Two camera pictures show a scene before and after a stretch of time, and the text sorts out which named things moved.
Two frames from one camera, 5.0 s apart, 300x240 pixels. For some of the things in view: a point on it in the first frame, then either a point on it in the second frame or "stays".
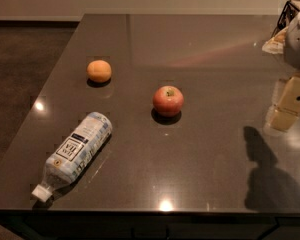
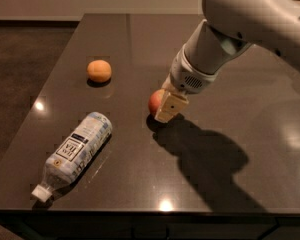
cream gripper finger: x=293 y=103 -> x=183 y=78
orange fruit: x=99 y=70 stays
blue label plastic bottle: x=76 y=155 stays
